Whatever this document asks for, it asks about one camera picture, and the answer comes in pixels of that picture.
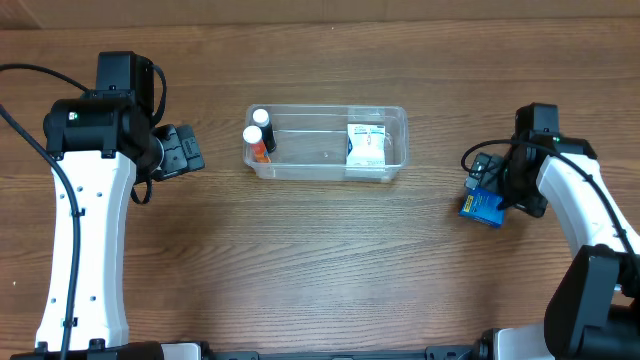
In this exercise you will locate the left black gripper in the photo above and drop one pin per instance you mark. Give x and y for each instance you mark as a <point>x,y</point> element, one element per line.
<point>188,148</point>

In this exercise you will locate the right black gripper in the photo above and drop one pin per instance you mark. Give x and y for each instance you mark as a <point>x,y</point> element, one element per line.
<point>482,173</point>

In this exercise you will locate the orange tube white cap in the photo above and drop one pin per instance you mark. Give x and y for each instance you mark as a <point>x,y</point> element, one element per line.
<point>252,135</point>

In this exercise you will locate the black tube white cap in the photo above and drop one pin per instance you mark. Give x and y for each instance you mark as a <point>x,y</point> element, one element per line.
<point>262,120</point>

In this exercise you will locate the white medicine box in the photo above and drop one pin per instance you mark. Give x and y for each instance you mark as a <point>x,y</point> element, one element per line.
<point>365,145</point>

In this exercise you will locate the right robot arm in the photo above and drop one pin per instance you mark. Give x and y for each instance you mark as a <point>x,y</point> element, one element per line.
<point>594,312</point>

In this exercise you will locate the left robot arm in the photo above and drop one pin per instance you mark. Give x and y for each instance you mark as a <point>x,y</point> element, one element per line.
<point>100,146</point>

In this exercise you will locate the clear plastic container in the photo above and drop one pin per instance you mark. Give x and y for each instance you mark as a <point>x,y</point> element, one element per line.
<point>312,142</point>

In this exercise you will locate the blue box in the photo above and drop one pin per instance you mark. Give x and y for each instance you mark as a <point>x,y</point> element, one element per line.
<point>483,206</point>

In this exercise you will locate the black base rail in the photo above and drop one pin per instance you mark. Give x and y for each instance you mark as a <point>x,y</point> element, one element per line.
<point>350,354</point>

